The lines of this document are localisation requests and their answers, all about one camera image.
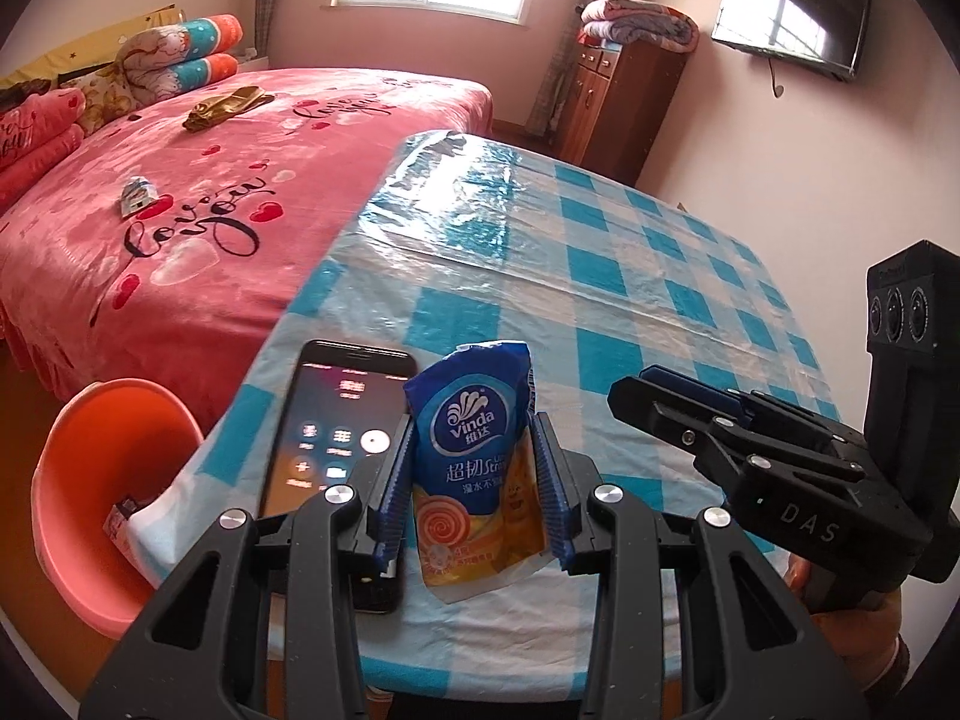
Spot blue white checkered tablecloth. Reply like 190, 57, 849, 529
127, 129, 845, 698

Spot bed with pink blanket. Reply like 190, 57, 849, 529
0, 64, 496, 421

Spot small white tube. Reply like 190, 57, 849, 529
119, 175, 155, 221

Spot grey checked curtain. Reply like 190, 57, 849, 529
523, 0, 625, 137
253, 0, 291, 70

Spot black wall television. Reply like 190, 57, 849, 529
709, 0, 876, 83

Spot pink lettered pillow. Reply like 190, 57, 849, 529
0, 86, 89, 167

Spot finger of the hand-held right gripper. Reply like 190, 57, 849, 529
643, 364, 865, 467
607, 375, 865, 494

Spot small white red wrapper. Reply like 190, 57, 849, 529
103, 493, 160, 565

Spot orange plastic basin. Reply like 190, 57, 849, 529
30, 381, 205, 640

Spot gold cloth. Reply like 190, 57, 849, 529
183, 85, 276, 133

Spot teal orange bolster pillow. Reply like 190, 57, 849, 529
178, 13, 246, 55
167, 52, 241, 89

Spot brown floral pillow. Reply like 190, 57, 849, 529
70, 67, 137, 137

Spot dark brown pillow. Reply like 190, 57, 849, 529
0, 75, 62, 110

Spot person's right hand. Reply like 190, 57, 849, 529
784, 555, 906, 682

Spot black smartphone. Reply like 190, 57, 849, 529
257, 340, 418, 616

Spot brown wooden cabinet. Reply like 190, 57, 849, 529
557, 40, 689, 186

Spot blue orange tissue packet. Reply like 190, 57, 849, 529
403, 340, 554, 607

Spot white floral rolled quilt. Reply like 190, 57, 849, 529
115, 25, 197, 104

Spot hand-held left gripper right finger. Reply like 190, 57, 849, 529
531, 412, 871, 720

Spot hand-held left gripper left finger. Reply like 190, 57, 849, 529
79, 412, 419, 720

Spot folded blankets stack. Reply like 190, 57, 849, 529
580, 0, 700, 55

